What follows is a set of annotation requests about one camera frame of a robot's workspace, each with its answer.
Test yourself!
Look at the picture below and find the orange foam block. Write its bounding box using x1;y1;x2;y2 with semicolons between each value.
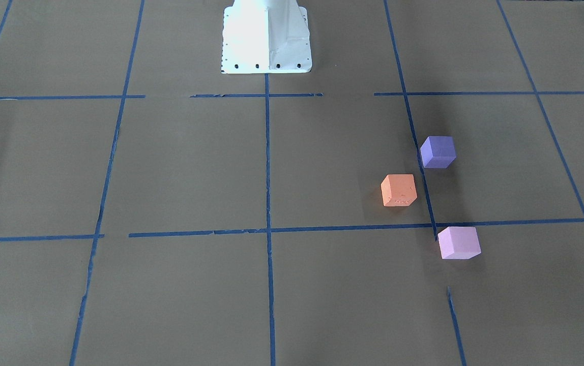
381;174;418;207

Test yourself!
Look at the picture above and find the purple foam block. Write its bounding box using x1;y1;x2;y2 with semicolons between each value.
419;135;457;169

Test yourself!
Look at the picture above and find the pink foam block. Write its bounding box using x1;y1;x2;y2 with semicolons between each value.
437;226;481;260

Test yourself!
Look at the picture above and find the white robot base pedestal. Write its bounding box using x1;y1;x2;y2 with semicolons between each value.
221;1;313;74

